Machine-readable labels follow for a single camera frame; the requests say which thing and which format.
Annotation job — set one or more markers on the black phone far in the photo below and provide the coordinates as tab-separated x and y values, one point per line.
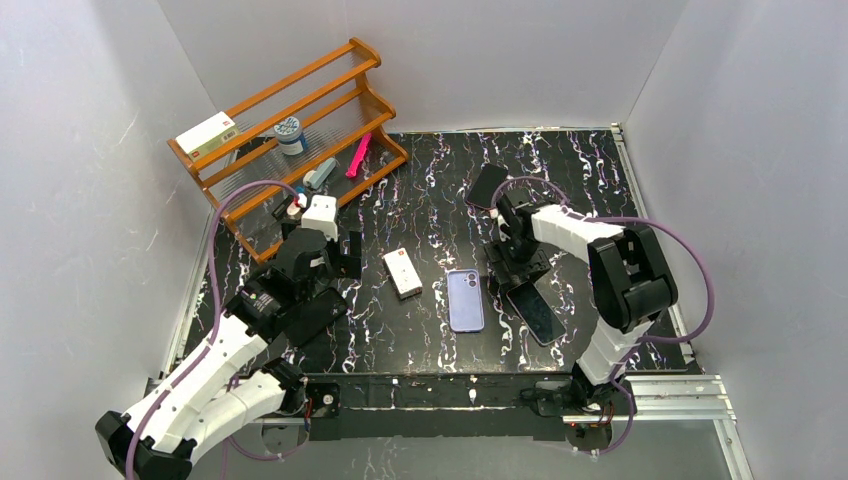
485	185

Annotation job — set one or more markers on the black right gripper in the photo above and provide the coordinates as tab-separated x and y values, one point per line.
519	263

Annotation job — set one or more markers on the pink marker pen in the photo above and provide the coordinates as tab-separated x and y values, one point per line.
359	156

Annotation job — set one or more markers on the white red small box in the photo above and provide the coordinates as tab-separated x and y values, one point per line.
402	273

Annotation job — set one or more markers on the orange wooden shelf rack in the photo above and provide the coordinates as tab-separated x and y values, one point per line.
320	127

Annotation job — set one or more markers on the black front base bar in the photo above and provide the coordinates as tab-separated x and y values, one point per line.
338	406

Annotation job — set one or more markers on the purple phone case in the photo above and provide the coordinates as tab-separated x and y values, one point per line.
465	306

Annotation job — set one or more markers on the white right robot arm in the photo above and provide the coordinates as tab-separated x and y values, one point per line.
630	280

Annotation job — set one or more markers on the black phone near left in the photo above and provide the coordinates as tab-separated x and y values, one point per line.
306	320

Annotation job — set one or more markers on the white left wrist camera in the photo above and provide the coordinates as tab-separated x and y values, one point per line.
321	215

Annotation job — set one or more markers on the black phone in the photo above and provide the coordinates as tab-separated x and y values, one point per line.
485	185
306	320

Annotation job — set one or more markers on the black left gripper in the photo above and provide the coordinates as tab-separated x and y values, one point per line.
331	266

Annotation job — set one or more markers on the blue white round jar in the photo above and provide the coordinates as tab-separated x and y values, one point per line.
290	136

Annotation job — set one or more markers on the black smartphone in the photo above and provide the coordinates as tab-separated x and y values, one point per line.
536	313

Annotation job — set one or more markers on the white cardboard box on shelf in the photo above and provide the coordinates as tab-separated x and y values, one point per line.
207	136

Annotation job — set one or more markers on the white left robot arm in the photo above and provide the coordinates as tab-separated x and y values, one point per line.
169	430

